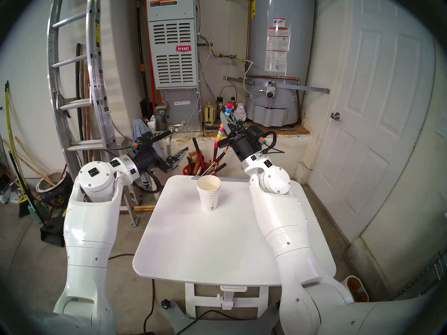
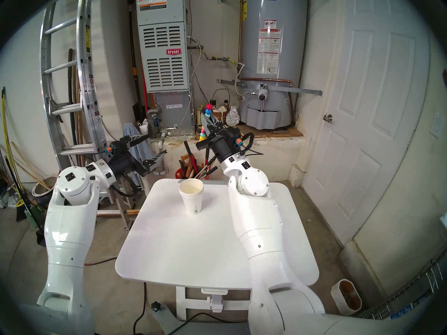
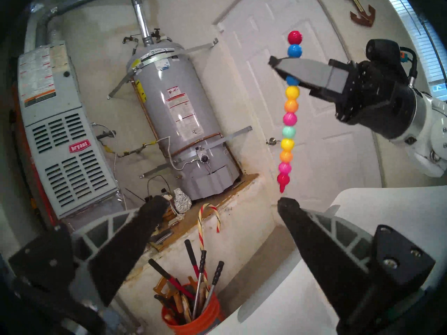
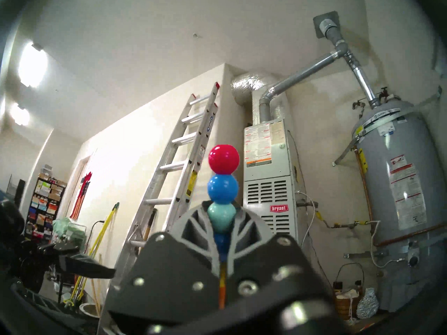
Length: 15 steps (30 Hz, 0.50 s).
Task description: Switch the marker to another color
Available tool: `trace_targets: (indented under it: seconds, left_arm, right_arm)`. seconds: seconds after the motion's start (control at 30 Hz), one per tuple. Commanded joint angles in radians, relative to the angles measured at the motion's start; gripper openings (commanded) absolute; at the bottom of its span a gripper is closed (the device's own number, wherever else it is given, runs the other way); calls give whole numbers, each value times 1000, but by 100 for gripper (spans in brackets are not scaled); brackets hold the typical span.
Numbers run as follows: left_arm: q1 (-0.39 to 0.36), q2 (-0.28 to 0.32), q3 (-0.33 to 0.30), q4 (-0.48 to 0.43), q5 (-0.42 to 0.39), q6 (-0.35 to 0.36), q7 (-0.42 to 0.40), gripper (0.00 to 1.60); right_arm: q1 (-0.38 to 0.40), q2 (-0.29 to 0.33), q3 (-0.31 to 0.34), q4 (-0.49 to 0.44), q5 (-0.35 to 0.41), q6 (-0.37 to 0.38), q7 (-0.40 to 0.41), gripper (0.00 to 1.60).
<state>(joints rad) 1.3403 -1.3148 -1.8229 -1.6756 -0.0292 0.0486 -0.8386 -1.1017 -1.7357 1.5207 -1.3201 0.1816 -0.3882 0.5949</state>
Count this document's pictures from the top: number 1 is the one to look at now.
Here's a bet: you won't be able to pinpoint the pale green plastic tool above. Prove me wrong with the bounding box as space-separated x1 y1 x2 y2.
27 198 49 226

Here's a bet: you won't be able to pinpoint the white corrugated hose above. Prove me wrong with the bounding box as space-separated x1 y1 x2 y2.
242 59 266 94

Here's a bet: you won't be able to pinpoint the dark ceramic pot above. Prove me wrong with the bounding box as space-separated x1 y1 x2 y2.
36 170 72 209

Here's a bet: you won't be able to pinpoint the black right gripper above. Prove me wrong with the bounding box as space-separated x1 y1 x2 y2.
222 112 266 162

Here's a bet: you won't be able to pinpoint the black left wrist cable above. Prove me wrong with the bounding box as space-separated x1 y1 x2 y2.
134 167 163 195

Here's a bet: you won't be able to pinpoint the gas pipe with yellow valves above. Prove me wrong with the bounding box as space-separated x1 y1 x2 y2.
213 52 249 62

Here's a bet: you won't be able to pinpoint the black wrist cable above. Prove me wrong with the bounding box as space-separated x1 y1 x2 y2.
134 167 163 195
260 131 285 155

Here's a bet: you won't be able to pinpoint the wooden long tool handle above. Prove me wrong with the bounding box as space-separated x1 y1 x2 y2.
82 55 94 171

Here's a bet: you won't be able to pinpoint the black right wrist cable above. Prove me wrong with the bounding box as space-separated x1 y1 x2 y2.
260 131 285 155

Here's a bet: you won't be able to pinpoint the aluminium extension ladder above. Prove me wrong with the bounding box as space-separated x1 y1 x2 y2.
46 0 121 185

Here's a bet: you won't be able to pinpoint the black dustpan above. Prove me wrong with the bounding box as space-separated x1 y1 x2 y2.
39 216 74 247

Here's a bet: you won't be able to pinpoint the silver flexible metal conduit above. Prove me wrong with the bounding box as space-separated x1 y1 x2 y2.
182 32 213 127

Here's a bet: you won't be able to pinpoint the white panel door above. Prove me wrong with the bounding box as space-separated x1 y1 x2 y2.
309 0 439 244

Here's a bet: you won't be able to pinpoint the red lopper with black grips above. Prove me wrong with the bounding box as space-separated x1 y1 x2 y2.
192 138 220 176

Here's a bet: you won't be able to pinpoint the wicker basket with handle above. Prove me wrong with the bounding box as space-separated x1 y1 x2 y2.
218 86 238 124

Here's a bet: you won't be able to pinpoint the grey water heater tank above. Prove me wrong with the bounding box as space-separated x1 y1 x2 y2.
246 0 315 126

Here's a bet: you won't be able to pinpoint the crumpled aluminium foil bundle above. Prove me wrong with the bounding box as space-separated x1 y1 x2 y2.
232 103 248 123

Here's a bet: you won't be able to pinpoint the white paper cup stack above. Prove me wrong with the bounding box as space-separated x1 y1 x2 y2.
197 176 222 211

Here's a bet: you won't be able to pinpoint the black long tool pole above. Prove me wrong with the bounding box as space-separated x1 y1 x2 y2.
75 43 85 143

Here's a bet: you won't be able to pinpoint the black shovel with orange band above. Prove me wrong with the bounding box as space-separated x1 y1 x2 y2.
136 5 154 120

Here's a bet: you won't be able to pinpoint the blue cloth towel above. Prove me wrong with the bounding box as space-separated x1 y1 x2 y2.
131 119 164 157

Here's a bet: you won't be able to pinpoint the white two-hole container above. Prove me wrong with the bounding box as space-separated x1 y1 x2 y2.
344 276 370 302

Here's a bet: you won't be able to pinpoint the silver shears with black grips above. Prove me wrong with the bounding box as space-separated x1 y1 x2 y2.
204 152 228 178

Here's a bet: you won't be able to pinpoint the chrome wire shelf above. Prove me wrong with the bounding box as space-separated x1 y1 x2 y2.
391 251 447 300

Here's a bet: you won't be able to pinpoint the wooden platform board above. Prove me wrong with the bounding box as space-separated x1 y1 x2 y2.
203 121 311 137

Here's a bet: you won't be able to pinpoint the grey Bryant furnace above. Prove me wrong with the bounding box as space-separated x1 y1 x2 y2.
145 0 204 129

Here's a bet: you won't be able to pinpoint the white table pedestal base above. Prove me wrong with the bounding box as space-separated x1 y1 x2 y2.
161 283 285 335

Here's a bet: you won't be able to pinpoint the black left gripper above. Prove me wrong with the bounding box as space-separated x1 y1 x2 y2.
133 129 189 173

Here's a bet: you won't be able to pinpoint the orange plastic bucket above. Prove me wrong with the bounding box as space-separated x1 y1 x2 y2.
183 163 217 178

